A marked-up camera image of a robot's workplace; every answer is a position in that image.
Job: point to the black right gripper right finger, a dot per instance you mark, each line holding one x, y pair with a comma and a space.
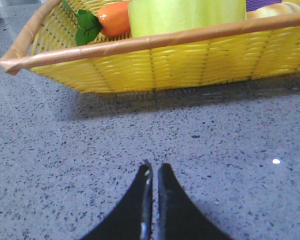
179, 218

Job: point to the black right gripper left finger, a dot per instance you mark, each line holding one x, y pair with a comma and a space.
131, 218

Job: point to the yellow woven basket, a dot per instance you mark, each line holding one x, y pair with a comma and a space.
231, 52

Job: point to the orange toy carrot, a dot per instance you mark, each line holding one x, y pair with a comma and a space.
111, 20

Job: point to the purple block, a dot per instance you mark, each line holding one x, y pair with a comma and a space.
252, 5

